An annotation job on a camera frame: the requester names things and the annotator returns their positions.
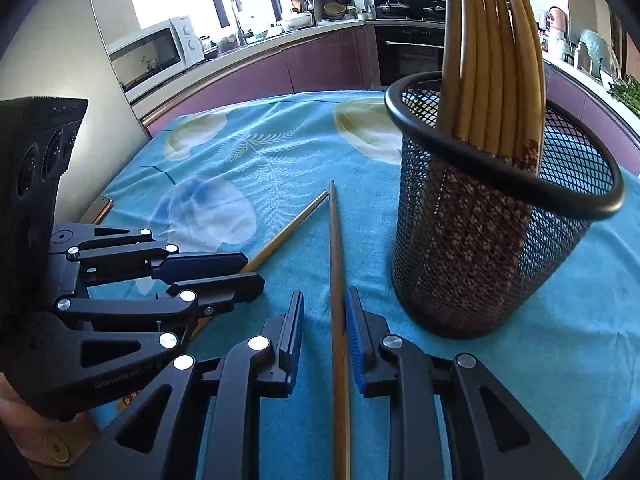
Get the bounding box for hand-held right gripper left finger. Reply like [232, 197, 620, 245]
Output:
[65, 290, 306, 480]

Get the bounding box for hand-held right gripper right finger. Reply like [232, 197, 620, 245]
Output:
[345, 286, 583, 480]

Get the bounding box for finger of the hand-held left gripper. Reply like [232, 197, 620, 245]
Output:
[50, 224, 249, 285]
[56, 272, 266, 332]

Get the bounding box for red-patterned wooden chopstick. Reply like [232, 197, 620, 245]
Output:
[117, 191, 331, 408]
[327, 179, 352, 480]

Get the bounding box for black mesh utensil holder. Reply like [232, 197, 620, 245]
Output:
[384, 71, 626, 340]

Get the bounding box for bunch of wooden chopsticks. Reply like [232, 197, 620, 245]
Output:
[410, 0, 548, 321]

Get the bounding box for smartphone with orange edge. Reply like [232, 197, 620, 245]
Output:
[80, 196, 115, 226]

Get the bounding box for blue floral tablecloth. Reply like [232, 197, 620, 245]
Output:
[85, 91, 640, 480]

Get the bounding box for white microwave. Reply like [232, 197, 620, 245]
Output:
[106, 17, 204, 95]

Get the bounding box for pink base cabinet run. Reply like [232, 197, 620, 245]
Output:
[127, 25, 376, 136]
[542, 60, 640, 176]

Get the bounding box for chrome kitchen faucet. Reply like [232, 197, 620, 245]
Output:
[229, 0, 247, 47]

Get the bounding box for white dish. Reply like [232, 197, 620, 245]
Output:
[279, 11, 315, 32]

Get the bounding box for black integrated stove oven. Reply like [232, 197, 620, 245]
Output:
[371, 0, 448, 88]

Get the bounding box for green leafy vegetables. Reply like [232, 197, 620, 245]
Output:
[607, 75, 640, 117]

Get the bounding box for pink and white kettle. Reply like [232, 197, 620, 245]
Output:
[547, 6, 569, 53]

